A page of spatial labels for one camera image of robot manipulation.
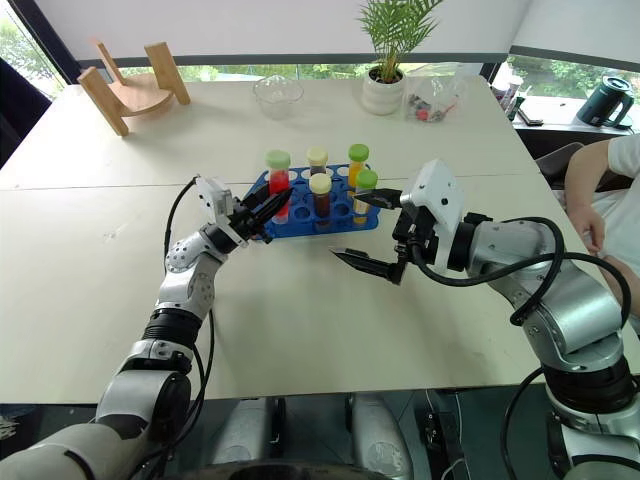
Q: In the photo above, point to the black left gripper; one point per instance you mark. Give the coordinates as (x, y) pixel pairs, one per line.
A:
(247, 222)

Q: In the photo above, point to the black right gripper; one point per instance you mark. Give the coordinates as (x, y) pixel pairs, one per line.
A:
(419, 235)

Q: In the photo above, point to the bystander bare forearm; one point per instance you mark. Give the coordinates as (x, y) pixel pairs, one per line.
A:
(582, 175)

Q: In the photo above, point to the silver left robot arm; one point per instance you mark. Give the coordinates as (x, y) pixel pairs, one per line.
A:
(175, 295)

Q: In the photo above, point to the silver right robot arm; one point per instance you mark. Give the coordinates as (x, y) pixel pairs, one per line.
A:
(565, 310)

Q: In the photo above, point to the blue test tube rack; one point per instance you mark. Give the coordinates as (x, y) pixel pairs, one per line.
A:
(300, 231)

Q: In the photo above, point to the bystander hand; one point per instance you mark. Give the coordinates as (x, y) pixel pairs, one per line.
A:
(590, 227)

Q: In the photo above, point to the red tube green cap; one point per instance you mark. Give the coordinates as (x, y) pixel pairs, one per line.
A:
(279, 177)

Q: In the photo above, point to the yellow tube green cap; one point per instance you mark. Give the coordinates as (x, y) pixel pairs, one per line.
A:
(368, 181)

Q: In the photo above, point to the tall brown tube cream cap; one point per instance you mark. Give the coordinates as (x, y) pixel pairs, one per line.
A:
(320, 200)

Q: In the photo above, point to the short dark tube cream cap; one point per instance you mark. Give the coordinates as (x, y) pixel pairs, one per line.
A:
(317, 157)

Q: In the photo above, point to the orange tube green cap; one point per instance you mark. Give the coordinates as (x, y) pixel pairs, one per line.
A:
(358, 167)

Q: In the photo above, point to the clear glass bowl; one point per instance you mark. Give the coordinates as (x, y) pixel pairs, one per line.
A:
(278, 97)

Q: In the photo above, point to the potted palm white pot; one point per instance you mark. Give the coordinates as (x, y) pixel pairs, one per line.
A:
(383, 95)

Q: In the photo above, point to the clear plastic bag with items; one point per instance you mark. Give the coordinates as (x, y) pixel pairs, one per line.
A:
(435, 100)

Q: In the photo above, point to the wooden curved stand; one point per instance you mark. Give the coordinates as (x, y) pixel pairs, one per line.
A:
(135, 97)

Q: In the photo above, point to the grey chair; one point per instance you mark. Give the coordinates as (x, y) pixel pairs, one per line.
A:
(555, 162)

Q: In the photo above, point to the silver rounded robot leg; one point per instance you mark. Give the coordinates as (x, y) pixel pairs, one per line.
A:
(380, 435)
(242, 432)

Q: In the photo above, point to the black robot waist block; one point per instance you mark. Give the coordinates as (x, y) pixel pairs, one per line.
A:
(445, 430)

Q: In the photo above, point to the bystander white clothes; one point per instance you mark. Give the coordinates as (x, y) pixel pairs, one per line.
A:
(625, 210)

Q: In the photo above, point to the dark rounded robot torso rim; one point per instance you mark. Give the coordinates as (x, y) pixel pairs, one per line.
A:
(290, 472)

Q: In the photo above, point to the dark green kettle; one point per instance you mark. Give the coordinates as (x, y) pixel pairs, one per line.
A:
(602, 102)

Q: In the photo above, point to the dark blue chair back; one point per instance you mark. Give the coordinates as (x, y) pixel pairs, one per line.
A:
(20, 107)

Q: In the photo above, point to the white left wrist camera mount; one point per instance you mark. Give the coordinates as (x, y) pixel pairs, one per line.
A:
(214, 196)

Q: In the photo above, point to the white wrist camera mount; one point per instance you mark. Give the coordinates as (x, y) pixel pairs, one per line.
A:
(214, 196)
(436, 197)

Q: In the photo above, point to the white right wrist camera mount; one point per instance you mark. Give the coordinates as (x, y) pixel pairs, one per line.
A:
(436, 197)

